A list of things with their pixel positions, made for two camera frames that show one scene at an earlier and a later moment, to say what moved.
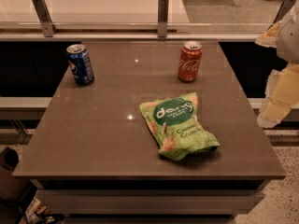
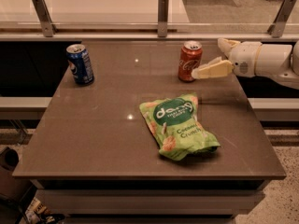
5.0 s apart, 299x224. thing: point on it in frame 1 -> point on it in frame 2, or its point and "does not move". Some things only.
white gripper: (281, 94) -> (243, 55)
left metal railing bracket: (48, 26) does not move
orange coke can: (190, 61) does not move
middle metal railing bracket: (163, 15) does not move
